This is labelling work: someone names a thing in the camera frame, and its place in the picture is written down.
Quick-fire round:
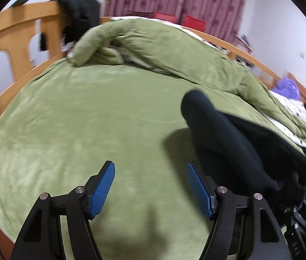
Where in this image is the white dotted bed linen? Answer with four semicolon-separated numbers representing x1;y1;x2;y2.
271;91;306;172

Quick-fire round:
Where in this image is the purple plush item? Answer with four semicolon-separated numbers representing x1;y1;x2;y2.
274;76;301;99

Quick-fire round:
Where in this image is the black t-shirt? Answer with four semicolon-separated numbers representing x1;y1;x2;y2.
180;90;306;214

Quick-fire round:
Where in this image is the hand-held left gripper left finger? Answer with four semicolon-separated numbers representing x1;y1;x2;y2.
10;160;116;260

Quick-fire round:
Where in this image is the red chair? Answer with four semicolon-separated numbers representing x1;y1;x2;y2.
183;15;206;31
153;11;177;23

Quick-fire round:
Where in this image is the black jacket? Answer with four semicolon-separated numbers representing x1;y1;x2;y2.
40;0;100;51

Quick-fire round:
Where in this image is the green bed sheet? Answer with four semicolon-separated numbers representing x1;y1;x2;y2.
0;58;306;260

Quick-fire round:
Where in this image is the wooden bed frame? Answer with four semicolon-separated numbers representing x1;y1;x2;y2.
0;1;306;130

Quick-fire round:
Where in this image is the green plush duvet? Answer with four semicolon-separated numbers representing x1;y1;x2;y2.
70;18;306;148

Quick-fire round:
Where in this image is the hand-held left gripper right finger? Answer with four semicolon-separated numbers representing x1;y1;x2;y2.
186;161;291;260

